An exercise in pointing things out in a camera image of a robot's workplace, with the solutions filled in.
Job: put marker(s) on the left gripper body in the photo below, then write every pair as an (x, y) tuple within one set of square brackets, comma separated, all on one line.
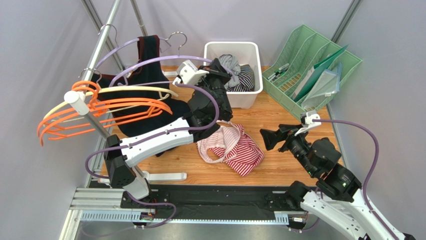
[(215, 81)]

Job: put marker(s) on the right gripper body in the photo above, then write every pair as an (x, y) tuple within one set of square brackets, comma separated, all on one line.
[(286, 137)]

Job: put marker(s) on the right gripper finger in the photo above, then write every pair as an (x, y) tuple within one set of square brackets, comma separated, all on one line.
[(289, 128), (271, 138)]

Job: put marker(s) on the grey garment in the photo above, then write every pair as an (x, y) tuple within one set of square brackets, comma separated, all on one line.
[(231, 62)]

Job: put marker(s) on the black white striped top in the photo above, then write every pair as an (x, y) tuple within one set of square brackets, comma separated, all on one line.
[(246, 80)]

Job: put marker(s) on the red white striped top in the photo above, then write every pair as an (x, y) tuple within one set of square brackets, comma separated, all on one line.
[(231, 145)]

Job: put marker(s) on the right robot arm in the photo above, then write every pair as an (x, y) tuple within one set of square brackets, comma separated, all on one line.
[(363, 221)]

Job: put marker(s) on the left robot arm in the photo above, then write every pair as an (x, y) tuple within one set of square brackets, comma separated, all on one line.
[(208, 105)]

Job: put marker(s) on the white plastic basket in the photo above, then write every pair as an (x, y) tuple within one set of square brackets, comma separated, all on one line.
[(246, 52)]

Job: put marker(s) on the pens in organizer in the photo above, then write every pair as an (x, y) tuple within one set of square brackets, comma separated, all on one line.
[(281, 70)]

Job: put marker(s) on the green file organizer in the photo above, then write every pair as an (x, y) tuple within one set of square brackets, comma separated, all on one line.
[(303, 49)]

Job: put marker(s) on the clear document pouch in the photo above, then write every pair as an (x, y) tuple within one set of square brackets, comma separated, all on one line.
[(327, 85)]

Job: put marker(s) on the green folder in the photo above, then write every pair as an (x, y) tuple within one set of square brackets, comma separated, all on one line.
[(314, 74)]

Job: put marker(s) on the metal clothes rack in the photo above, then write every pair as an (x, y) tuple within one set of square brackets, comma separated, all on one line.
[(87, 73)]

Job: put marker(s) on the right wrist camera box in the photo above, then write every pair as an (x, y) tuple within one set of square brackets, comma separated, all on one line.
[(309, 120)]

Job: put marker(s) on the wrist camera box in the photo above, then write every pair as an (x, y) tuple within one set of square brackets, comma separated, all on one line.
[(189, 74), (309, 120)]

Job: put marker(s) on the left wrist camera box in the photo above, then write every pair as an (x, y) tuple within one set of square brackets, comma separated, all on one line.
[(189, 74)]

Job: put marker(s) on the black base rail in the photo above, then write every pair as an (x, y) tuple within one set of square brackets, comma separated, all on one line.
[(220, 202)]

